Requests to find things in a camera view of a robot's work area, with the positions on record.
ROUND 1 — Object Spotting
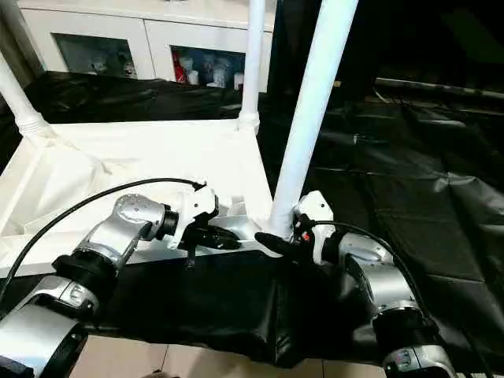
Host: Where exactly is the white tub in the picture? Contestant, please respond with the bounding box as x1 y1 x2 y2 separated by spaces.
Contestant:
211 64 228 89

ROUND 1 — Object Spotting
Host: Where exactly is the black work mat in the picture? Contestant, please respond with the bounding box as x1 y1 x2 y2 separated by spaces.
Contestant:
0 70 504 369

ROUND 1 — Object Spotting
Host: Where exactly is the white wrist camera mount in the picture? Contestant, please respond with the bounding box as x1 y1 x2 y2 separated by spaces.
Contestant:
166 182 222 252
292 189 336 265

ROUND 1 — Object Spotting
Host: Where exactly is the white glass door cabinet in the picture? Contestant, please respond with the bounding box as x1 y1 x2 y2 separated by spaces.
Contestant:
17 0 277 95

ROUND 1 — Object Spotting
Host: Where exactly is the white plastic table top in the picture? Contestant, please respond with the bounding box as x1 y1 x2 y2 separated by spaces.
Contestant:
0 117 284 280

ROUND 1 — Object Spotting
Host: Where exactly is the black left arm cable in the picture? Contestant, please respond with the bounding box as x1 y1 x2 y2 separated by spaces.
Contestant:
0 176 209 305

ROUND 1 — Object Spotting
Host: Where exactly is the dark long rod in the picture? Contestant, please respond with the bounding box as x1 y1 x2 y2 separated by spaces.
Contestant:
372 76 504 100

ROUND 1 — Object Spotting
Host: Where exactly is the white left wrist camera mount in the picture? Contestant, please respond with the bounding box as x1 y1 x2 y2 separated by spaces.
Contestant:
166 182 222 252

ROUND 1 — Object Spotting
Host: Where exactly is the beige curtain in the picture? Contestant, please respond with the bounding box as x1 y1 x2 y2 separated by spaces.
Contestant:
0 0 44 80

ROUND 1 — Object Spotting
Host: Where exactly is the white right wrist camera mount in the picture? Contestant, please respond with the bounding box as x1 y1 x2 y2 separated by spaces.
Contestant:
292 189 336 265

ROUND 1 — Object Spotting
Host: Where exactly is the white plastic table leg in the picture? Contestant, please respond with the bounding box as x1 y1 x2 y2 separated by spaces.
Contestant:
0 50 53 138
236 0 266 135
266 0 360 242

